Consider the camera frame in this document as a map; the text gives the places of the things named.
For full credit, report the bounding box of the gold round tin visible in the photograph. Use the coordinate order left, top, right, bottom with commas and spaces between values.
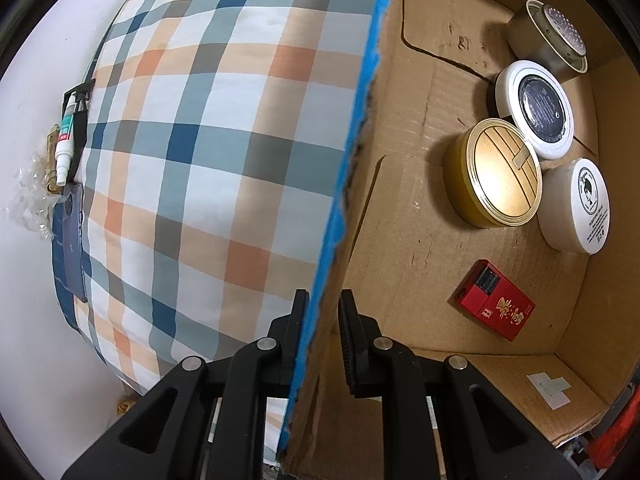
442, 118, 542, 229

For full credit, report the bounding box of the perforated metal tin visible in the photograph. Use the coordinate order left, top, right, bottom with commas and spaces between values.
506, 0, 588, 82

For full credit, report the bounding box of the black tube holder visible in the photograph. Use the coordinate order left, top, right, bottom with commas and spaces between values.
63, 78, 96, 184

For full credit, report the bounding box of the red cigarette pack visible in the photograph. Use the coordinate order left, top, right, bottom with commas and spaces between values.
454, 259, 535, 341

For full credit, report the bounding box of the clear plastic bag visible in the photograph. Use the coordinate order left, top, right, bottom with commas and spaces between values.
3, 152, 61, 240

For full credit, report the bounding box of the white glue tube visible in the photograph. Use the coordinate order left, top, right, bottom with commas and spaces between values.
54, 93, 77, 188

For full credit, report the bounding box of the plaid tablecloth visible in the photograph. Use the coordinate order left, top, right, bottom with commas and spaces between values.
52, 0, 392, 466

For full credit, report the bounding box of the blue printed cardboard box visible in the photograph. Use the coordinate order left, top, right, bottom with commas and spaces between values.
281, 0, 639, 479

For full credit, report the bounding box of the white round labelled tin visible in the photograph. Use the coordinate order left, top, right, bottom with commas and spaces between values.
537, 157, 611, 256

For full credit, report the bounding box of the blue smartphone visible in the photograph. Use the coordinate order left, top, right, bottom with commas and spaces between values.
62, 183, 87, 302

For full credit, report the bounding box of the white tin with dark lid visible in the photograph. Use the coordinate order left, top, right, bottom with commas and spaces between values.
494, 60, 575, 160

